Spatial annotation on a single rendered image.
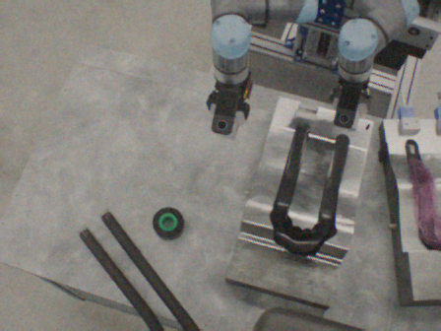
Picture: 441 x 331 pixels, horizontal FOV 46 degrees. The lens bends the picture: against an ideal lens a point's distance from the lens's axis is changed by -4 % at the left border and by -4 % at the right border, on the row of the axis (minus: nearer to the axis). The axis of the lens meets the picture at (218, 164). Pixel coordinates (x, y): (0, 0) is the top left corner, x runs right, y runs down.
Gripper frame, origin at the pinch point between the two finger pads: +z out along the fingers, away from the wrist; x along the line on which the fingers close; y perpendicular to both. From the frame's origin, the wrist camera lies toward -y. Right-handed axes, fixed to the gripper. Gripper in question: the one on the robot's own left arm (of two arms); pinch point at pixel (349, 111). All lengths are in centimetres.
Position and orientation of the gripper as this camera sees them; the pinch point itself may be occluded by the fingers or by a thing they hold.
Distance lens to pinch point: 138.5
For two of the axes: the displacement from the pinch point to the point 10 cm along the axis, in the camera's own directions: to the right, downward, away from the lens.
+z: 1.9, 2.9, 9.4
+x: -9.4, -2.2, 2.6
